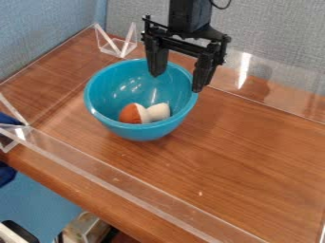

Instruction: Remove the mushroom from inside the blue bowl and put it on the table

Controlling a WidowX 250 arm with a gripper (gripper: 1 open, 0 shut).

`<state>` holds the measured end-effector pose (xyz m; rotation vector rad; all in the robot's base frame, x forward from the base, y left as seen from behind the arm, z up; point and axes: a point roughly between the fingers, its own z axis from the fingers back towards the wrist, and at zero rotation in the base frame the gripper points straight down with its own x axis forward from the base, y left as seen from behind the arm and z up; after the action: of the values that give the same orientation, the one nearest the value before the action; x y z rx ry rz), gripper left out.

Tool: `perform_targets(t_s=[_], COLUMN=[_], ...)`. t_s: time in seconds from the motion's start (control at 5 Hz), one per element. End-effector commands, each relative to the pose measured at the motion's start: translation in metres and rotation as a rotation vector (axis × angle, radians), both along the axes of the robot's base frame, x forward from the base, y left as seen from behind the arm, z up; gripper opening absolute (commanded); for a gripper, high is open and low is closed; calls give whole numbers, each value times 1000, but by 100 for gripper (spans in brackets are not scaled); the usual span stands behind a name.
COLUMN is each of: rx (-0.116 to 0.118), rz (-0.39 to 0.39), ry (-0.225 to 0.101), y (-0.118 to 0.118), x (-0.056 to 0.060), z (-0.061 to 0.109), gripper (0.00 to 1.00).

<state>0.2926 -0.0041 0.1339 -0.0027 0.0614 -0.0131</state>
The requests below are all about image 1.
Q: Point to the orange and white toy mushroom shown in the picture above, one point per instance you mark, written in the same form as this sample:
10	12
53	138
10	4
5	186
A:
137	114

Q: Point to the clear acrylic corner bracket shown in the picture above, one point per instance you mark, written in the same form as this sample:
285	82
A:
116	46

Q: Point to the clear acrylic front barrier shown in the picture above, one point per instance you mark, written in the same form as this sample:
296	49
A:
150	198

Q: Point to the black and white object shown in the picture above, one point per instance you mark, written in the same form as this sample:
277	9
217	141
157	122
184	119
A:
13	233

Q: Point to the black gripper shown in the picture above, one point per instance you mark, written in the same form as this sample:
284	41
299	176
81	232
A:
190	35

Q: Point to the blue plastic bowl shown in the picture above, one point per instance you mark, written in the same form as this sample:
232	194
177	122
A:
126	83

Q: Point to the grey metal table frame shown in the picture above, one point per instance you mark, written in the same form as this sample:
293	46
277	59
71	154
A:
86	229

